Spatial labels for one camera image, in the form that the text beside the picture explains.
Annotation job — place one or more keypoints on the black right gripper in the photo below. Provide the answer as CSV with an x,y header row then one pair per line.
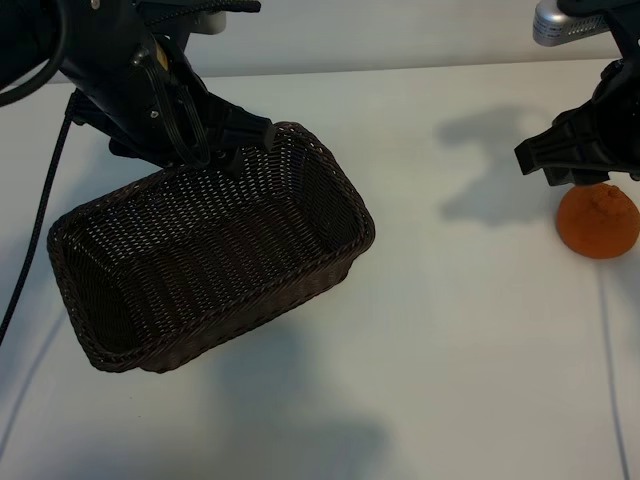
x,y
622,120

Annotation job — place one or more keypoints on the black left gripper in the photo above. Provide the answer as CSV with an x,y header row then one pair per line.
x,y
110,75

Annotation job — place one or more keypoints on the orange fruit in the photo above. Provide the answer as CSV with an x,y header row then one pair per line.
x,y
597,225

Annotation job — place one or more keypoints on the dark brown wicker basket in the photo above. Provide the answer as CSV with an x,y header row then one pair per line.
x,y
210,260

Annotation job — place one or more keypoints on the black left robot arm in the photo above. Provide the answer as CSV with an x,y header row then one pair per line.
x,y
22,35

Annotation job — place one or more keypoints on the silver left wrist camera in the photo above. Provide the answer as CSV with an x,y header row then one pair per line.
x,y
212,22

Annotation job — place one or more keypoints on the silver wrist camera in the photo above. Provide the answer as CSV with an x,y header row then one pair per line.
x,y
560,27
212,22

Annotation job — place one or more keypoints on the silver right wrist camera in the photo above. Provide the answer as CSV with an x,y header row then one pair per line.
x,y
560,27

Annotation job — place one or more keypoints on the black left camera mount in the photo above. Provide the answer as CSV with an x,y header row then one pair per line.
x,y
225,5

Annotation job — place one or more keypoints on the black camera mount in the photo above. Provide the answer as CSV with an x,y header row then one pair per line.
x,y
625,25
225,5

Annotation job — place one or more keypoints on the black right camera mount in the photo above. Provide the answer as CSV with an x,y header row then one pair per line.
x,y
625,25

